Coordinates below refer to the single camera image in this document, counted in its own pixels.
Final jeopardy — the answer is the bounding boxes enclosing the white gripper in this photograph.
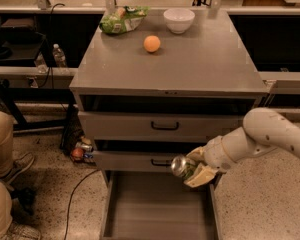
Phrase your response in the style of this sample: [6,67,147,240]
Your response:
[184,136,235,188]

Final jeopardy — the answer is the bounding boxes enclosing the green soda can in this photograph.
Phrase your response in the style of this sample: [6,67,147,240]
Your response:
[171,155,197,180]

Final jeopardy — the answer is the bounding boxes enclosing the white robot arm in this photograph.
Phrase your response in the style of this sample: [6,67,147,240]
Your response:
[184,108,300,188]

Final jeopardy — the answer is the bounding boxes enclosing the bottom grey drawer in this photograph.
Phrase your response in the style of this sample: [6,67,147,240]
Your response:
[100,171,223,240]

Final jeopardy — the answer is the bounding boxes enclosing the grey drawer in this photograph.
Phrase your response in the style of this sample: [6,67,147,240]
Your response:
[100,171,223,240]
[78,112,243,143]
[92,150,234,175]

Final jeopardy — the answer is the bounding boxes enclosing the middle grey drawer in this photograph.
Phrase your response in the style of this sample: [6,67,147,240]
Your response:
[92,150,234,175]

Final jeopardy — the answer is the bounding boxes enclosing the grey drawer cabinet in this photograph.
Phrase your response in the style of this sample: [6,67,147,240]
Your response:
[69,9,269,189]

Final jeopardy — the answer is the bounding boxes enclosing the top grey drawer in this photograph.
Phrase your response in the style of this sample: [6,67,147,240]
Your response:
[78,112,243,143]

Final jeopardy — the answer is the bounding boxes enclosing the can on floor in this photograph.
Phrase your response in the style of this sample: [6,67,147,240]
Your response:
[75,141,93,152]

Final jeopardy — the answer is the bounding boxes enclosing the red apple on floor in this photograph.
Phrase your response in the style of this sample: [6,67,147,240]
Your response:
[71,148,84,161]

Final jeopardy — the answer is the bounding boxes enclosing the orange fruit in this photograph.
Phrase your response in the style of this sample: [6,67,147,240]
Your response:
[143,35,161,53]

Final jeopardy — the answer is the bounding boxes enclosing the white bowl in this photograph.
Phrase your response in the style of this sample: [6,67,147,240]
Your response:
[163,8,195,34]

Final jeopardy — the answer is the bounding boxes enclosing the green chip bag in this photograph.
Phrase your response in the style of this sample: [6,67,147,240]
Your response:
[99,6,149,35]

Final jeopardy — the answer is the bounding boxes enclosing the clear water bottle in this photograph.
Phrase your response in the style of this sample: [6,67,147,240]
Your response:
[34,53,48,74]
[53,44,67,68]

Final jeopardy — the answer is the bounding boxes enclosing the grey sneaker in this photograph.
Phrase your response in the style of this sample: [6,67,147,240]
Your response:
[2,153,35,184]
[0,221,41,240]

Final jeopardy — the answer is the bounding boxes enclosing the person leg khaki upper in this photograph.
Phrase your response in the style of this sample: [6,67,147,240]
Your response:
[0,111,13,178]

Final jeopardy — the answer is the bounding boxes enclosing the dark side table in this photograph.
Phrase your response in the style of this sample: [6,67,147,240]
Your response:
[0,16,71,131]

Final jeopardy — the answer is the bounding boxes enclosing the black floor cable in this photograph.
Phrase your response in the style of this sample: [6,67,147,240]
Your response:
[63,169,100,240]

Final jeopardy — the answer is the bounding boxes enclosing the black hanging cable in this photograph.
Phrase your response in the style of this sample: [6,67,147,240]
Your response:
[38,2,66,89]

